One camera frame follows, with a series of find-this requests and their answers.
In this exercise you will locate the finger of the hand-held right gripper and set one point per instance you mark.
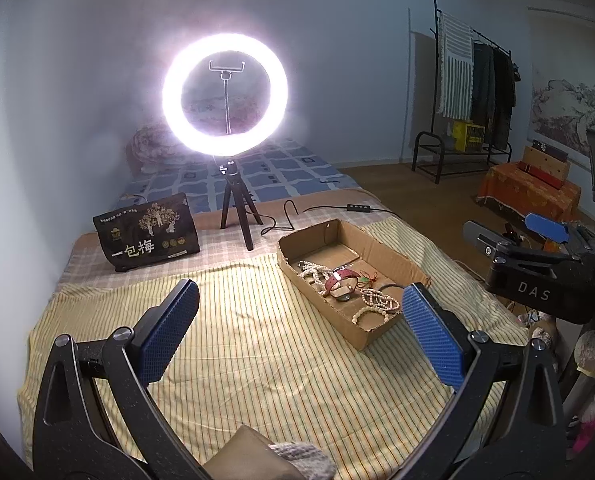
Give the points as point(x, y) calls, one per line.
point(547, 227)
point(482, 235)

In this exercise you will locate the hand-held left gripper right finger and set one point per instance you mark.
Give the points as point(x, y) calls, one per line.
point(435, 335)

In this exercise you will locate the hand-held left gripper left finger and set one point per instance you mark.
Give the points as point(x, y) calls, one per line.
point(170, 330)

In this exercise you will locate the cardboard box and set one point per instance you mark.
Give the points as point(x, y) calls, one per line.
point(362, 255)

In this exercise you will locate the orange cloth covered table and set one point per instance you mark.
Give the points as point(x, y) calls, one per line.
point(522, 195)

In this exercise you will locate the red box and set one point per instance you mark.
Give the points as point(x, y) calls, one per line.
point(542, 176)

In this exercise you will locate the striped yellow cloth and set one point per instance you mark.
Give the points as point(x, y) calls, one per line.
point(252, 335)

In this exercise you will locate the yellow crate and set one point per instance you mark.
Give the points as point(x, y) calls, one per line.
point(468, 136)

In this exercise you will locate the pink checked bed sheet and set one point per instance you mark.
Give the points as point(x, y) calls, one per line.
point(227, 247)

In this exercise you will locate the black printed snack bag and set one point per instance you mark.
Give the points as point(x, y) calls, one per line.
point(145, 232)

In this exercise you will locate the black clothes rack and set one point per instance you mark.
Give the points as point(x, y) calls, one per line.
point(422, 150)

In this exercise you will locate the black hanging garment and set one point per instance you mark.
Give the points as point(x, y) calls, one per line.
point(505, 100)

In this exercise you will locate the brown cloth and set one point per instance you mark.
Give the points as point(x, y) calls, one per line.
point(237, 452)

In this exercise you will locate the dark green hanging garment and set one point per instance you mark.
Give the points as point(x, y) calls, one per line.
point(482, 85)

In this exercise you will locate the striped hanging towel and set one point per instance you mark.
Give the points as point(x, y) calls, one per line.
point(455, 65)

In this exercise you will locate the floral pillow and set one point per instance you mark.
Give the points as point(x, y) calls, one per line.
point(147, 152)

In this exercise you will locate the grey knitted cloth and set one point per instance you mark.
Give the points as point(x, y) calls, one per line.
point(302, 462)

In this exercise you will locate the blue patterned bed sheet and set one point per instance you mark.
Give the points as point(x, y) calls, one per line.
point(277, 170)

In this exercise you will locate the phone holder clamp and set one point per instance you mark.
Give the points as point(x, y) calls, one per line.
point(226, 72)

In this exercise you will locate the landscape wall painting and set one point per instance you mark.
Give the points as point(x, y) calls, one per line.
point(567, 110)

